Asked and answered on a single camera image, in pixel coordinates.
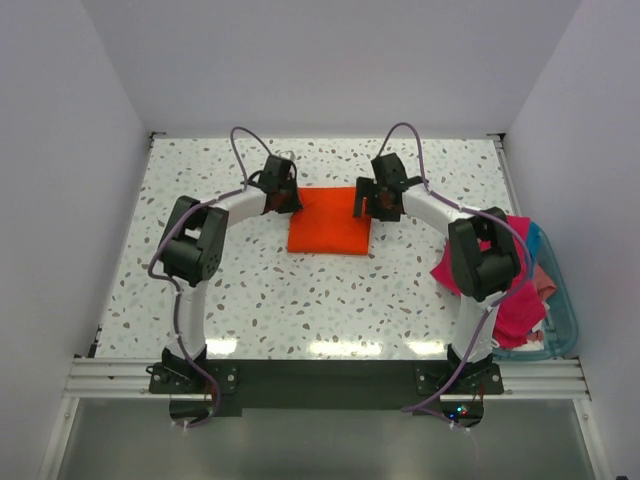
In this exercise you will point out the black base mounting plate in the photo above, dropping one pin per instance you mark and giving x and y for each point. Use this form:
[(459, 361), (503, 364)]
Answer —
[(466, 410)]

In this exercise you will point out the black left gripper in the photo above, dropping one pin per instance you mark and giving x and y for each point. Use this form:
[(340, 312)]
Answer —
[(295, 204)]

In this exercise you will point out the pink t shirt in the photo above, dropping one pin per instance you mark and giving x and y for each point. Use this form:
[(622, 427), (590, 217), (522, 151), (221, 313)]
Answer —
[(518, 314)]

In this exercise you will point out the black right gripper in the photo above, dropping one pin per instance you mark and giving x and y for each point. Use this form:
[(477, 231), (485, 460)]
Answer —
[(365, 188)]

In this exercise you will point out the orange t shirt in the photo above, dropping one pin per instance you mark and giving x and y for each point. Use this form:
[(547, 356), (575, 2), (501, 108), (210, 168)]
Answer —
[(326, 225)]

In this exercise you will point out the aluminium frame rail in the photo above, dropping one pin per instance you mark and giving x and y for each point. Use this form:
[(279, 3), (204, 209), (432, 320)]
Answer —
[(125, 378)]

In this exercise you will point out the salmon t shirt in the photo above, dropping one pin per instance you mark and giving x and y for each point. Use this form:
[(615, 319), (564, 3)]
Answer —
[(543, 284)]

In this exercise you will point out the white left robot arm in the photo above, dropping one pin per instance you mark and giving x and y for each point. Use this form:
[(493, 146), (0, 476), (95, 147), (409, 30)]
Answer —
[(191, 250)]

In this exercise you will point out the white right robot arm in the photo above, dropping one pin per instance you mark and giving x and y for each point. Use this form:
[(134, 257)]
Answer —
[(484, 259)]

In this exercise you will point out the blue t shirt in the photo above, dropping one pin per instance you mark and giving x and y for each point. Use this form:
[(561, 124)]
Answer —
[(533, 241)]

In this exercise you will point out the clear blue plastic bin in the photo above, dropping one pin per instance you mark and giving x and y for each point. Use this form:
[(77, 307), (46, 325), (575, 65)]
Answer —
[(560, 324)]

